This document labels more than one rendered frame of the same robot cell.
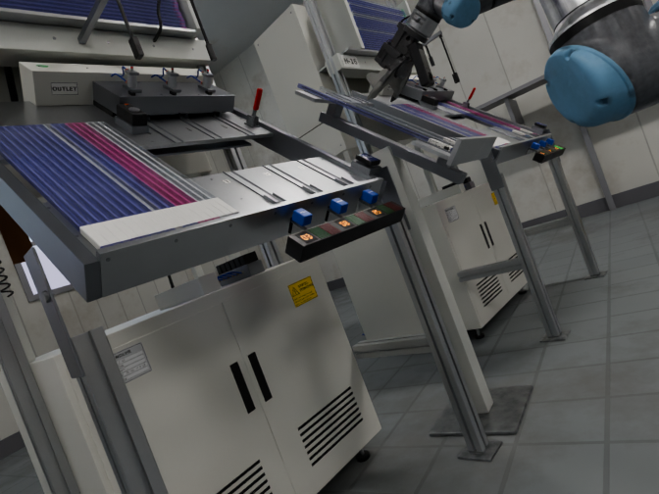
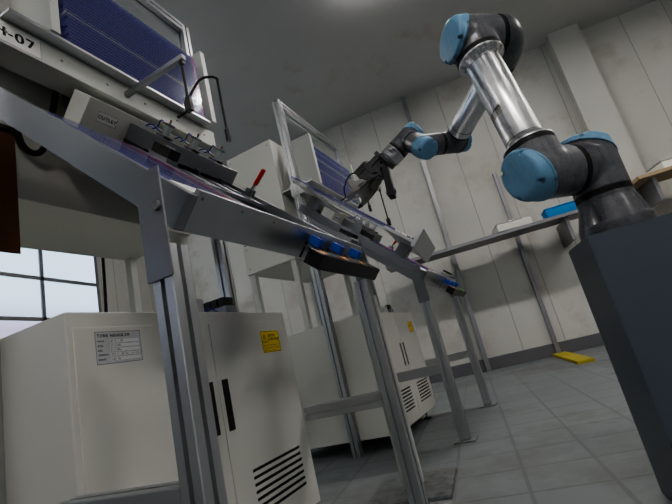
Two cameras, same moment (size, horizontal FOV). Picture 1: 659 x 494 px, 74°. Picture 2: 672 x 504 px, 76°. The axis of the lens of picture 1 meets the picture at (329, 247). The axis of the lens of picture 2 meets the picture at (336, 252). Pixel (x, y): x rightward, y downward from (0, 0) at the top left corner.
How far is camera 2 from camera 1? 0.40 m
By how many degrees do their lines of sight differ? 25
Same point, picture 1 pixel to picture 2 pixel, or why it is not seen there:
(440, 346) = (394, 399)
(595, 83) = (537, 168)
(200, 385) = not seen: hidden behind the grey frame
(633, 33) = (555, 147)
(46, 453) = not seen: outside the picture
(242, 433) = not seen: hidden behind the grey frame
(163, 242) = (235, 208)
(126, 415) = (193, 322)
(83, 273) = (183, 201)
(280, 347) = (248, 384)
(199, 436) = (170, 443)
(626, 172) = (498, 340)
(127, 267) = (208, 214)
